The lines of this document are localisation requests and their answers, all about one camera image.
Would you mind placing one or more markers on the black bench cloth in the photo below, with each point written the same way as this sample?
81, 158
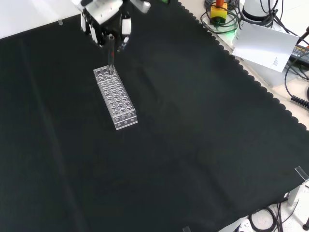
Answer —
169, 145

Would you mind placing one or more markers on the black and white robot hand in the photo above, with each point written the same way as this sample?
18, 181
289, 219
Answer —
106, 12

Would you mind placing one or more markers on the yellow stop button box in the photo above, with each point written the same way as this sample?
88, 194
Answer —
218, 14

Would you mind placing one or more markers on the black power adapter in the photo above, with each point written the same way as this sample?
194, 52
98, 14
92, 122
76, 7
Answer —
300, 54

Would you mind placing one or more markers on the clear tape piece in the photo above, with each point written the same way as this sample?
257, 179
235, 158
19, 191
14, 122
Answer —
186, 229
60, 22
302, 172

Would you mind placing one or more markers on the white box under board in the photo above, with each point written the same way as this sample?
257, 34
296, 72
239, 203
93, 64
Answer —
270, 75

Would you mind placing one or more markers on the clear plastic test tube rack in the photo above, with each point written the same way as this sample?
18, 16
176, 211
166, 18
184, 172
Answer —
116, 101

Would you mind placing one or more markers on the white bench leg bracket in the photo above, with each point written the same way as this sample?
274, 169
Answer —
298, 192

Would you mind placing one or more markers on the clear glass test tube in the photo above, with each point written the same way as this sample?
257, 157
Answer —
111, 55

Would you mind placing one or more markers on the white power strip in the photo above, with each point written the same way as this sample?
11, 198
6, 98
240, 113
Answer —
243, 226

